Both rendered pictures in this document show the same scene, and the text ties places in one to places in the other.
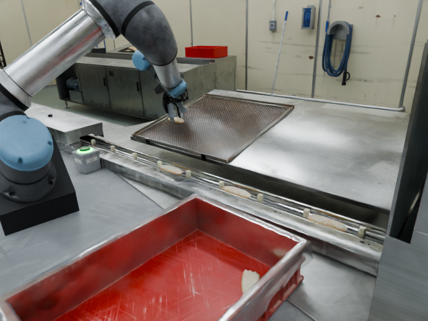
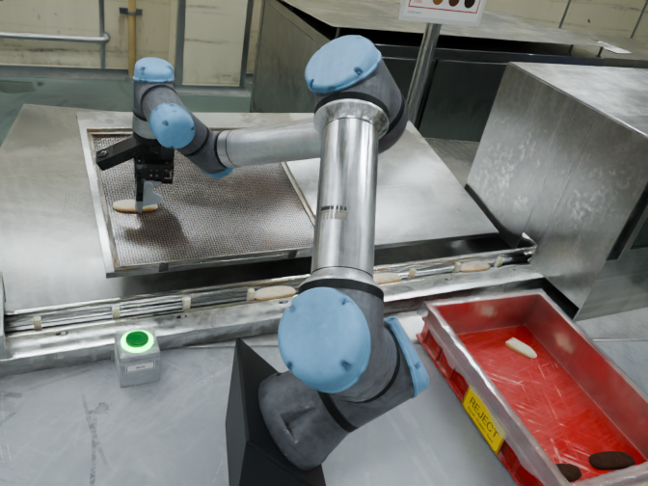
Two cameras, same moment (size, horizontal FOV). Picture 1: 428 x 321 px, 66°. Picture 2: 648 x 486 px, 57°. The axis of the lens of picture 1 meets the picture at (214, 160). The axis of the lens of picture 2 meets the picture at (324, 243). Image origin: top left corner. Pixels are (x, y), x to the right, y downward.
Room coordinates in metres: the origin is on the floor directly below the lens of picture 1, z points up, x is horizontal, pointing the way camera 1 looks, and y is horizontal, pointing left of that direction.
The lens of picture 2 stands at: (0.63, 1.10, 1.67)
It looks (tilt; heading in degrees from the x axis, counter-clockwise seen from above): 33 degrees down; 290
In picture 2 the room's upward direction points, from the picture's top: 12 degrees clockwise
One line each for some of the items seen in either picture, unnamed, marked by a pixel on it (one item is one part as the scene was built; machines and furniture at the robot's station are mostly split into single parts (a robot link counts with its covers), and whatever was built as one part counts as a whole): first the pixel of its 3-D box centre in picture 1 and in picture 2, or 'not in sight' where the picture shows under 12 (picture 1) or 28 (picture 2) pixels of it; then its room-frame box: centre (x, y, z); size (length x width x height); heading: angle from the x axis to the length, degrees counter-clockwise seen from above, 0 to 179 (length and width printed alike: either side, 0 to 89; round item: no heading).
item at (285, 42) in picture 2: not in sight; (418, 93); (1.58, -2.62, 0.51); 1.93 x 1.05 x 1.02; 51
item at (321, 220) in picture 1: (327, 221); (474, 265); (0.71, -0.28, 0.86); 0.10 x 0.04 x 0.01; 51
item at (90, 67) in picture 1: (141, 79); not in sight; (5.25, 1.09, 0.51); 3.00 x 1.26 x 1.03; 51
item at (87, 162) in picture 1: (88, 164); (136, 362); (1.17, 0.48, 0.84); 0.08 x 0.08 x 0.11; 51
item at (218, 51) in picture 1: (206, 51); not in sight; (4.93, 0.06, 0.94); 0.51 x 0.36 x 0.13; 55
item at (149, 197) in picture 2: (172, 114); (148, 199); (1.40, 0.17, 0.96); 0.06 x 0.03 x 0.09; 44
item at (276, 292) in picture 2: (171, 169); (274, 291); (1.07, 0.15, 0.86); 0.10 x 0.04 x 0.01; 51
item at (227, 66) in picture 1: (207, 86); not in sight; (4.93, 0.06, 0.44); 0.70 x 0.55 x 0.87; 51
